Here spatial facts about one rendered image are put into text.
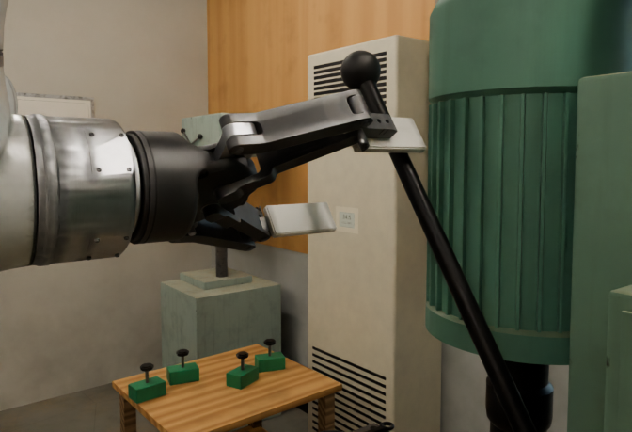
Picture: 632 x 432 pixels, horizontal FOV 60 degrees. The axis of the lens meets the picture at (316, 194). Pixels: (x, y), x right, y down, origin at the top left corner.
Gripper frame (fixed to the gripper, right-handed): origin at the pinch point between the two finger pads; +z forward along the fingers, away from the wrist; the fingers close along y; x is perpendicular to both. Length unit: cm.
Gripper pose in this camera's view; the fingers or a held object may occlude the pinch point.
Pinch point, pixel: (359, 180)
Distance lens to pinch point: 47.9
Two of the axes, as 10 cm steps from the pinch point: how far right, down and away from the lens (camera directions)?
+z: 8.1, -0.4, 5.8
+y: 4.9, -5.0, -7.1
